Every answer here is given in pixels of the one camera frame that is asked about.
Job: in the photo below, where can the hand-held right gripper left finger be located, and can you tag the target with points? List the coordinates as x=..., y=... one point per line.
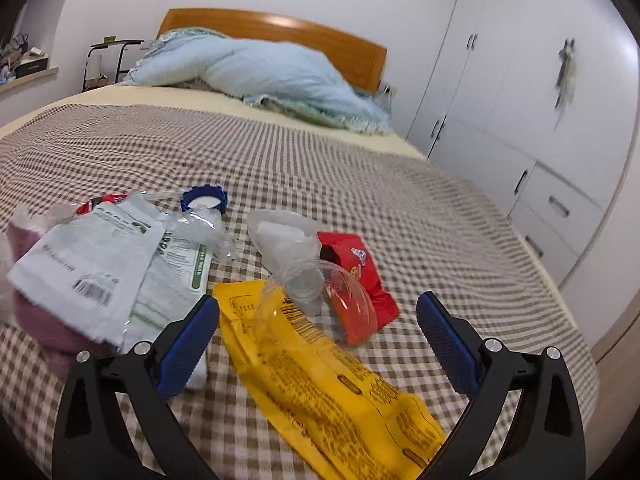
x=192, y=340

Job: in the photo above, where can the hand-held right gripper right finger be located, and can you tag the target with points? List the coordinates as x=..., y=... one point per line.
x=445, y=345

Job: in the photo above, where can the white green torn packet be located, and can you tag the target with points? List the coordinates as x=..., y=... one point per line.
x=90, y=260

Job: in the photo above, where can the yellow packet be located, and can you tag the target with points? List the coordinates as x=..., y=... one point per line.
x=325, y=400

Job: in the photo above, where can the mauve cloth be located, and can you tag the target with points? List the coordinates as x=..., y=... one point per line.
x=55, y=340

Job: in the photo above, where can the red snack packet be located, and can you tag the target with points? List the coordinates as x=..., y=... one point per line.
x=345, y=247

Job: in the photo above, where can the crumpled clear plastic wrap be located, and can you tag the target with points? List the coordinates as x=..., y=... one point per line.
x=200, y=232

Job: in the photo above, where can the clear plastic cup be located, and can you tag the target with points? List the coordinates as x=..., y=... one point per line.
x=300, y=285

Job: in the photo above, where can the white wardrobe drawer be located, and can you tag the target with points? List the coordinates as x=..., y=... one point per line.
x=542, y=245
x=565, y=205

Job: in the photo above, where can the white crumpled plastic bag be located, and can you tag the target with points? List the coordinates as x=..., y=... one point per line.
x=285, y=235

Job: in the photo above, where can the blue ridged lid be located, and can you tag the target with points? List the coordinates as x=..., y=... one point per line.
x=187, y=200

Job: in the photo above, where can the small red wrapper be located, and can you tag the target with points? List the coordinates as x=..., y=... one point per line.
x=90, y=205

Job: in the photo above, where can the brown checked bedspread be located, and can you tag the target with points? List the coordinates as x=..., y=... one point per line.
x=350, y=185

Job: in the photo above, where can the pale yellow bed sheet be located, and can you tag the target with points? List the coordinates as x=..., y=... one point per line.
x=175, y=97

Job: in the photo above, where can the light blue quilt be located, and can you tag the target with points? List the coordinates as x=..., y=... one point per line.
x=270, y=70

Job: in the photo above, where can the white built-in wardrobe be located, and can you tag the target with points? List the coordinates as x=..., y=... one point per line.
x=500, y=60

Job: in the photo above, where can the stone window sill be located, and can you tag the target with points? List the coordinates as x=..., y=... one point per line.
x=45, y=79

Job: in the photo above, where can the hanging pale bag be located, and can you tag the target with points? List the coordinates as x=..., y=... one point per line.
x=566, y=70

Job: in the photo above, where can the black metal side table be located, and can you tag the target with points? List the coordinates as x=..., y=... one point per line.
x=120, y=45

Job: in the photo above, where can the dark box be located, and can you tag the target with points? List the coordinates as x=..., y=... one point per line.
x=32, y=67

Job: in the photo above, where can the cluttered bags pile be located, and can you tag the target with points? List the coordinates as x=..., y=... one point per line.
x=12, y=55

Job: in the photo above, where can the white wall socket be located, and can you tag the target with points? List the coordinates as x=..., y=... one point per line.
x=387, y=91

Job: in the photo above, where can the wooden bed frame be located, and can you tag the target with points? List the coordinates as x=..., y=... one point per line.
x=280, y=30

